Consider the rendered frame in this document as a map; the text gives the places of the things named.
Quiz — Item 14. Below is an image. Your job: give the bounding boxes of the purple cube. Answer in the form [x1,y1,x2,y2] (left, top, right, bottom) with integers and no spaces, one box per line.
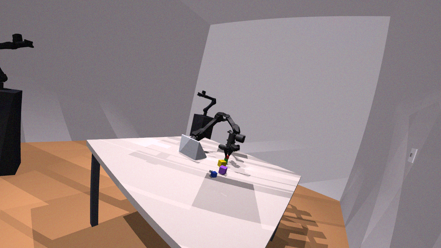
[218,165,228,175]

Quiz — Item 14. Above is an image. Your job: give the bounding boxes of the yellow cube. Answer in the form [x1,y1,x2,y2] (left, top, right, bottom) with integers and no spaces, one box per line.
[218,160,227,167]

